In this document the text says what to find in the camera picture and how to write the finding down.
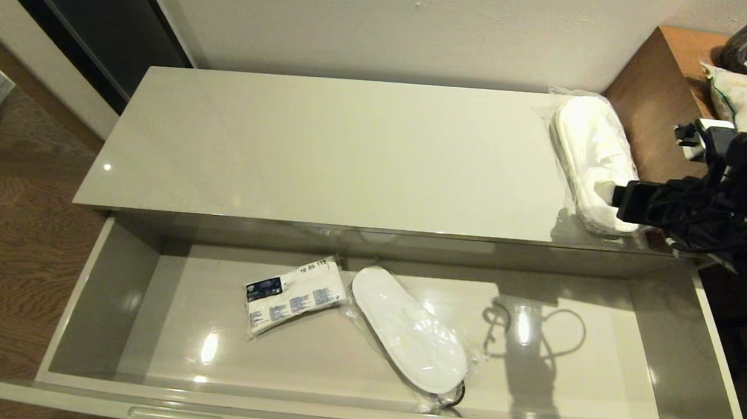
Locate white slippers plastic wrap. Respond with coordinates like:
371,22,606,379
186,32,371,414
535,84,666,246

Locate cream glossy wide drawer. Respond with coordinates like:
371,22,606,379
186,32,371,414
0,203,747,419

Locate white printed plastic packet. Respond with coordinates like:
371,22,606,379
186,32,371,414
241,249,351,349

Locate brown wooden side table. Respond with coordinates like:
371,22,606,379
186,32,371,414
589,22,747,264

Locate white slippers flat in plastic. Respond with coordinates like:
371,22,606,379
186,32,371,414
332,261,492,419

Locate cream glossy low cabinet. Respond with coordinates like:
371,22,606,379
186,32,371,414
69,60,717,286

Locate dark glass door panel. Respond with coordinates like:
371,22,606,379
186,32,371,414
0,0,198,121

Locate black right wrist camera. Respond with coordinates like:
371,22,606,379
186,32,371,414
672,116,737,165

